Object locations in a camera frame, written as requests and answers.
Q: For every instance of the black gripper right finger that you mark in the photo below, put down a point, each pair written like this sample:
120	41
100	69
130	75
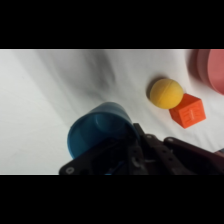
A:
180	158

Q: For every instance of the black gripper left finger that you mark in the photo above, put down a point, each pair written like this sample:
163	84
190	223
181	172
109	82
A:
106	158

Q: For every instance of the blue plastic cup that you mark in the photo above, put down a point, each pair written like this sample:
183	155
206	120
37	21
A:
90	130

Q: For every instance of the pink plastic bowl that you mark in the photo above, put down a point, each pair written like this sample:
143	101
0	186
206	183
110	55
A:
215	68

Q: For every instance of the orange cube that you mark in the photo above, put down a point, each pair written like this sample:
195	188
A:
188	111

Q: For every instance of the yellow ball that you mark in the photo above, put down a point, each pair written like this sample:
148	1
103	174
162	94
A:
166	93

